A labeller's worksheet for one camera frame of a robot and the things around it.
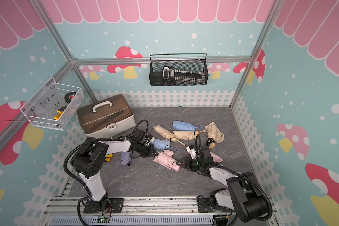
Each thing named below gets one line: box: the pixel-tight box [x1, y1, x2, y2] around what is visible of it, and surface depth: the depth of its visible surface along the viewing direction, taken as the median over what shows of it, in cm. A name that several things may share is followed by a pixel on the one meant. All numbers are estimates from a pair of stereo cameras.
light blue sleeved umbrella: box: [151, 138, 170, 151], surface depth 95 cm
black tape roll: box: [64, 91, 77, 105], surface depth 81 cm
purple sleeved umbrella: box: [120, 151, 132, 167], surface depth 89 cm
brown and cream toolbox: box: [76, 93, 137, 139], surface depth 94 cm
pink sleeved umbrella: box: [153, 149, 181, 172], surface depth 88 cm
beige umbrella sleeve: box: [204, 121, 225, 144], surface depth 102 cm
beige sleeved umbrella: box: [173, 130, 207, 140], surface depth 101 cm
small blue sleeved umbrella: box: [172, 120, 204, 131], surface depth 105 cm
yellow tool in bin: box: [53, 110, 64, 121], surface depth 64 cm
